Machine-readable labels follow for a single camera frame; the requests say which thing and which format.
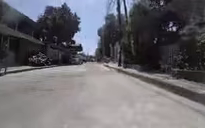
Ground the grey pavement strip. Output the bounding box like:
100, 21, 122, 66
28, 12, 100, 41
104, 62, 205, 100

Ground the dark utility pole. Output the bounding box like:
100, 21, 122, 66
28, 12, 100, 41
115, 0, 124, 68

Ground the large dark tree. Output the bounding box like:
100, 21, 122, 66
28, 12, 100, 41
35, 2, 82, 48

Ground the row of trees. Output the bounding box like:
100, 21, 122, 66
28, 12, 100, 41
95, 0, 205, 73

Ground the low building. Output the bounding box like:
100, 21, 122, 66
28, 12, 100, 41
44, 42, 84, 65

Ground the grey pavement with kerb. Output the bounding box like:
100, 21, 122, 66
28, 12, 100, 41
0, 63, 63, 77

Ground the dark building with porch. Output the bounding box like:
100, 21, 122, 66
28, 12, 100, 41
0, 0, 46, 68

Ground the dark kerb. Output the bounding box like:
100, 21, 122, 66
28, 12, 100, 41
104, 63, 205, 110

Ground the grey asphalt road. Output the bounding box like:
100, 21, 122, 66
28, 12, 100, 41
0, 61, 205, 128

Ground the vehicle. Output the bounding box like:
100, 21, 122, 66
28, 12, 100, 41
69, 55, 83, 65

